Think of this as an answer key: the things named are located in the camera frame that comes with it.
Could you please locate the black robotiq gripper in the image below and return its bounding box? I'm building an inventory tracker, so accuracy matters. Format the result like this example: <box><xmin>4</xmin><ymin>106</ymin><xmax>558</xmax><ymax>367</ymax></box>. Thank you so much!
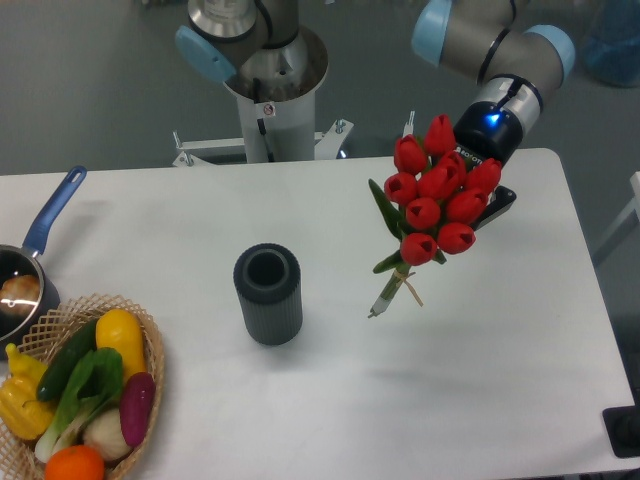
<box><xmin>453</xmin><ymin>101</ymin><xmax>524</xmax><ymax>231</ymax></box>

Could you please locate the red tulip bouquet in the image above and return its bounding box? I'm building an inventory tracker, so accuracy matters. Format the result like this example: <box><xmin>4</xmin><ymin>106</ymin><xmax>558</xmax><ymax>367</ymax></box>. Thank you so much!
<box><xmin>368</xmin><ymin>114</ymin><xmax>502</xmax><ymax>317</ymax></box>

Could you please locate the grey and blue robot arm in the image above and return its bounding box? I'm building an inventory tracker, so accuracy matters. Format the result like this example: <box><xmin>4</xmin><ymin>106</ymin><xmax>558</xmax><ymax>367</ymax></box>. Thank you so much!
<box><xmin>175</xmin><ymin>1</ymin><xmax>575</xmax><ymax>165</ymax></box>

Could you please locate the blue translucent container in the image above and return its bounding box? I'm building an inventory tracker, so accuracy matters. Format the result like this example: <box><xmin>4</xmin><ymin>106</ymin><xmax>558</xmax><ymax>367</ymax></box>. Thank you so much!
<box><xmin>581</xmin><ymin>0</ymin><xmax>639</xmax><ymax>88</ymax></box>

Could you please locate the dark grey ribbed vase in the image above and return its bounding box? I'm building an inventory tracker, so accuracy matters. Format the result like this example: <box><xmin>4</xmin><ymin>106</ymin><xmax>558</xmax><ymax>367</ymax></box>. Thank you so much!
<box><xmin>233</xmin><ymin>243</ymin><xmax>303</xmax><ymax>346</ymax></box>

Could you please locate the black device at table edge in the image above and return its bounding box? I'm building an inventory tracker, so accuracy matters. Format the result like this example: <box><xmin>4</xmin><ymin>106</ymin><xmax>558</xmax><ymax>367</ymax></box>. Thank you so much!
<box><xmin>602</xmin><ymin>406</ymin><xmax>639</xmax><ymax>458</ymax></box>

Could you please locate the yellow squash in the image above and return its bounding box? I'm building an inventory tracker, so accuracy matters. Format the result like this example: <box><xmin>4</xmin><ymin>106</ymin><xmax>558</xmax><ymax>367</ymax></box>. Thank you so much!
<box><xmin>96</xmin><ymin>309</ymin><xmax>146</xmax><ymax>383</ymax></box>

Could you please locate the purple eggplant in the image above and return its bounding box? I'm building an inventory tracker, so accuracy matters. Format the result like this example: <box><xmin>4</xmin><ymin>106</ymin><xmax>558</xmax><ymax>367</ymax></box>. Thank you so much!
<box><xmin>119</xmin><ymin>372</ymin><xmax>156</xmax><ymax>448</ymax></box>

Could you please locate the green bok choy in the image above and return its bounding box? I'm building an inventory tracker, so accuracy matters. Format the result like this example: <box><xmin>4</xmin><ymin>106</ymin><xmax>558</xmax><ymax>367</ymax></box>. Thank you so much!
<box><xmin>35</xmin><ymin>347</ymin><xmax>124</xmax><ymax>463</ymax></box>

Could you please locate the white garlic bulb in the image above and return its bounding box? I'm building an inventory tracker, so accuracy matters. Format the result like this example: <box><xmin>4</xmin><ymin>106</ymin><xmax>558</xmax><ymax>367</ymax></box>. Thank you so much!
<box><xmin>83</xmin><ymin>408</ymin><xmax>132</xmax><ymax>462</ymax></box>

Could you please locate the green cucumber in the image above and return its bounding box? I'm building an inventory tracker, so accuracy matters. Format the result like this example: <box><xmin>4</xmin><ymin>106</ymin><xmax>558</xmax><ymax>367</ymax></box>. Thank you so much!
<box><xmin>36</xmin><ymin>319</ymin><xmax>97</xmax><ymax>402</ymax></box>

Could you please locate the browned food patty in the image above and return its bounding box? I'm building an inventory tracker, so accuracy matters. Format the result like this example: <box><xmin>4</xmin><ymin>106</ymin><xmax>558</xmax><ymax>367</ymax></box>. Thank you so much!
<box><xmin>1</xmin><ymin>275</ymin><xmax>40</xmax><ymax>317</ymax></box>

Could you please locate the orange fruit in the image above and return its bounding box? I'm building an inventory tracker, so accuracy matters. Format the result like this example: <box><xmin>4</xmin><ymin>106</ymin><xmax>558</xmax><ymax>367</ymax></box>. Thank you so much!
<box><xmin>44</xmin><ymin>445</ymin><xmax>105</xmax><ymax>480</ymax></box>

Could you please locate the yellow bell pepper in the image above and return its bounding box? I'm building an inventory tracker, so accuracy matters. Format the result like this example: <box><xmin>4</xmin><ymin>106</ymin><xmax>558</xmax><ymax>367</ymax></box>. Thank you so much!
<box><xmin>1</xmin><ymin>343</ymin><xmax>56</xmax><ymax>441</ymax></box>

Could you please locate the woven wicker basket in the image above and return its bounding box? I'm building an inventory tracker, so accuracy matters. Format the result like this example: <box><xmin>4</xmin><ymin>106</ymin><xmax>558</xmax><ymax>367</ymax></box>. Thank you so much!
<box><xmin>1</xmin><ymin>293</ymin><xmax>164</xmax><ymax>479</ymax></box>

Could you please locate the white furniture frame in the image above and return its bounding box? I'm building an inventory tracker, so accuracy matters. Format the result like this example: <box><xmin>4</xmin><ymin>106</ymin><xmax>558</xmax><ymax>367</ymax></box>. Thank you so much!
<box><xmin>591</xmin><ymin>171</ymin><xmax>639</xmax><ymax>266</ymax></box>

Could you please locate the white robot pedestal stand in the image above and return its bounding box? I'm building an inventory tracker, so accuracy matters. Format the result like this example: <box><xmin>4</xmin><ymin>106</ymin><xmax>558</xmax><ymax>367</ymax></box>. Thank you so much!
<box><xmin>176</xmin><ymin>26</ymin><xmax>354</xmax><ymax>164</ymax></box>

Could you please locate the blue handled saucepan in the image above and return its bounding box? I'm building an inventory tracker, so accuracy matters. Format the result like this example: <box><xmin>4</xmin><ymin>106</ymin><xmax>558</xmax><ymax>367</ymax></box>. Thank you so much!
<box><xmin>1</xmin><ymin>166</ymin><xmax>87</xmax><ymax>345</ymax></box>

